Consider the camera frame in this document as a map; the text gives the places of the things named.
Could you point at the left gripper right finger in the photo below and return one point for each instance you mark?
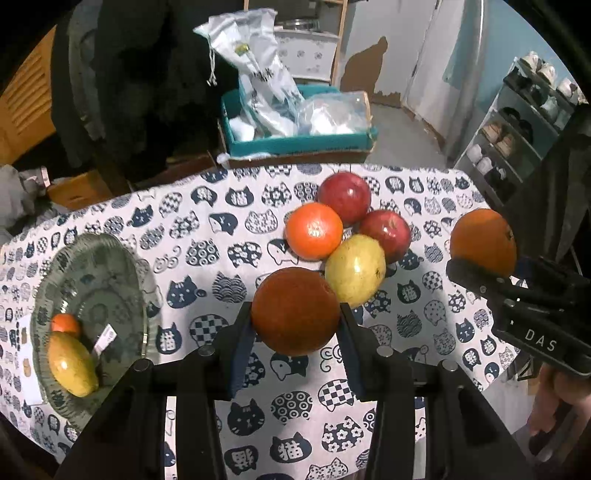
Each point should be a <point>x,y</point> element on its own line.
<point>466,439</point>

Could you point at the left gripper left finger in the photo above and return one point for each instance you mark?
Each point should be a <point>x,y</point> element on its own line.
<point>124,439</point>

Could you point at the red apple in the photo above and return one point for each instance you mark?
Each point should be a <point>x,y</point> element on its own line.
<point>390,230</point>
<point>348,194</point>

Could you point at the yellow green pear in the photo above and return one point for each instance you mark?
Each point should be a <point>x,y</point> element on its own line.
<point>356,269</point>

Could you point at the small dark tangerine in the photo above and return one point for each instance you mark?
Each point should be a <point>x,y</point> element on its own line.
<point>295,312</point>

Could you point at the large orange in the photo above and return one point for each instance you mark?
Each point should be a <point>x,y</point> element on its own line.
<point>313,231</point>

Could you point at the person's right hand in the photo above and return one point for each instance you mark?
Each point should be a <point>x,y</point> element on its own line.
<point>554,387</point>

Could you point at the yellow mango on plate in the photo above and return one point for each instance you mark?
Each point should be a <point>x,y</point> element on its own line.
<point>71,364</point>

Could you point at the small tangerine on plate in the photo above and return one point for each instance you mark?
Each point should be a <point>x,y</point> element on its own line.
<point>66,323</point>

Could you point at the grey green patterned plate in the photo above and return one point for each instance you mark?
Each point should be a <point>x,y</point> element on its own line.
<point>102,283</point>

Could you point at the shoe rack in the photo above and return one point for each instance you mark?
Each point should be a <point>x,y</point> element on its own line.
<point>526,117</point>

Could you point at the grey clothes pile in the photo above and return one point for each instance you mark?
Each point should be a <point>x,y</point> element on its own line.
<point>24,201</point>

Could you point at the clear plastic bag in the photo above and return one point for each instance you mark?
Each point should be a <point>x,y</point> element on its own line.
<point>334,113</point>

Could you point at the brown cardboard box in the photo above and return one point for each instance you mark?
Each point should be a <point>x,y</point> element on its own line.
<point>343,152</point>

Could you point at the metal pipe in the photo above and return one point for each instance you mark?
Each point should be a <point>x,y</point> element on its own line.
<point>470,84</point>

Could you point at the teal cardboard tray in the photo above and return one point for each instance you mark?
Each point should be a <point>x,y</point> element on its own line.
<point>283,146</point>

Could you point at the wooden louvered wardrobe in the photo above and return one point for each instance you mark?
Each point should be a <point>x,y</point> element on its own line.
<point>26,103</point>

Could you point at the white patterned storage box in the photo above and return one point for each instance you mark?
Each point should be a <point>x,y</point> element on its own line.
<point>308,55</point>

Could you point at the black hanging coat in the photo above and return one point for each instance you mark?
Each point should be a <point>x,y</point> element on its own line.
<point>133,85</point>

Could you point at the wooden shelf rack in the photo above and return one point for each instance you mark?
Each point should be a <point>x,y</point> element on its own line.
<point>330,14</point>

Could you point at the steel pot lower shelf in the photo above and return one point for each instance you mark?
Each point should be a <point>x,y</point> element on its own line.
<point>299,24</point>

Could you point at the white rice bag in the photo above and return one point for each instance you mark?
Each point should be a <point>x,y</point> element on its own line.
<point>267,92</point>

